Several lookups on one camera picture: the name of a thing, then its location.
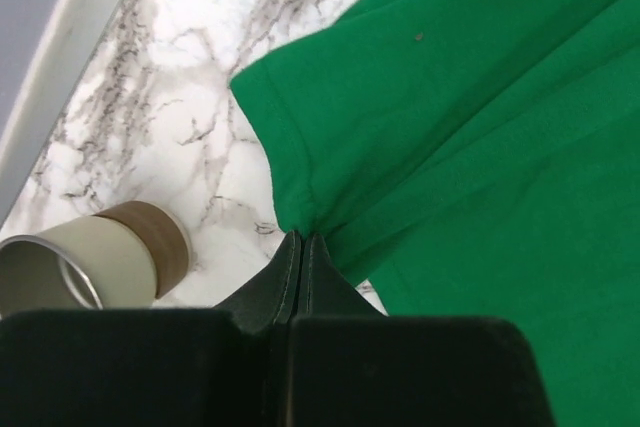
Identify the metal cup with cork base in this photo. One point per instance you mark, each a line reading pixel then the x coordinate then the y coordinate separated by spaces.
pixel 127 256

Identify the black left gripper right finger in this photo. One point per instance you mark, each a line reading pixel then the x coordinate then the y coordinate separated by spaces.
pixel 350 365

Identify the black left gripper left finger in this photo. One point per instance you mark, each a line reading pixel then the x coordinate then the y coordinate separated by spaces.
pixel 152 367

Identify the white table edge trim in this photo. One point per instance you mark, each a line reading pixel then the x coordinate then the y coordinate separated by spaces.
pixel 46 46

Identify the green t shirt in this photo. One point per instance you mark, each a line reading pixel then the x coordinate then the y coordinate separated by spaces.
pixel 474 157

